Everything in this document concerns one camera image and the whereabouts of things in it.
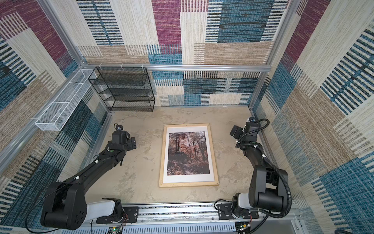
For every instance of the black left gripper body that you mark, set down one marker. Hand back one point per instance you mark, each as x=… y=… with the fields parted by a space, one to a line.
x=130 y=144

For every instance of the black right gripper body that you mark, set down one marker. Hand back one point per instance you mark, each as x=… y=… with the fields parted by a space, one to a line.
x=238 y=131

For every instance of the autumn forest photo print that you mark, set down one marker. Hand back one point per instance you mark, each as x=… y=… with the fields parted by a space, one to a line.
x=187 y=154

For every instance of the white photo mat board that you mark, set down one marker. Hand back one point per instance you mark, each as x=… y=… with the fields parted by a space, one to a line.
x=187 y=177

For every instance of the light wooden picture frame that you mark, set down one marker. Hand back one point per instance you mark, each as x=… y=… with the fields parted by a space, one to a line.
x=161 y=175

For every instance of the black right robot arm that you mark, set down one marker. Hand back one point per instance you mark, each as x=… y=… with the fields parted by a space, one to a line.
x=269 y=191

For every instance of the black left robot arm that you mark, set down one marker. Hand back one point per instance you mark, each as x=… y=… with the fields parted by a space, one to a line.
x=65 y=206

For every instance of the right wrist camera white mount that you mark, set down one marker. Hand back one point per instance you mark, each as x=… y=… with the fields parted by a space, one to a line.
x=252 y=119

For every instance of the black wire mesh shelf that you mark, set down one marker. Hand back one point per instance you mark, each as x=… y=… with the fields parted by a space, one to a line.
x=124 y=88

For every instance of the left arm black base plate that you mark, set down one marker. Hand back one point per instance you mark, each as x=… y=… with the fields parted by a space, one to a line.
x=120 y=216

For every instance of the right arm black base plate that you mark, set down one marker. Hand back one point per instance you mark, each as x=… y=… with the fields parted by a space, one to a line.
x=225 y=212

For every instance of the white wire mesh basket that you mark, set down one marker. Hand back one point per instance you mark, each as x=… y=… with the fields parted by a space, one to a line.
x=60 y=110

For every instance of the aluminium mounting rail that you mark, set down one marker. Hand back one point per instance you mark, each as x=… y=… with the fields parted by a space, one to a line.
x=194 y=218

